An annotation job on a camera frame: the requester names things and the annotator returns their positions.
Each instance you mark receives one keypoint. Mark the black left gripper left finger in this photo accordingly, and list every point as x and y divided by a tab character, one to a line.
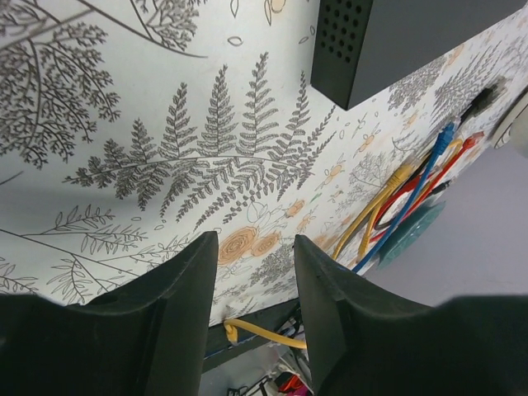
147	337

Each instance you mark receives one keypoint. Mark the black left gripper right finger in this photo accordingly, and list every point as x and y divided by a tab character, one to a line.
365	340

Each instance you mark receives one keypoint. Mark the black network switch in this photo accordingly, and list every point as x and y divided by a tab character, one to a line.
363	47

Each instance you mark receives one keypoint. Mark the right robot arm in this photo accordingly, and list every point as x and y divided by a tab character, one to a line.
512	127

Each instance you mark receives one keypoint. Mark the teal scalloped plate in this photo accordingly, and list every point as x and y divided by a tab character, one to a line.
408	232

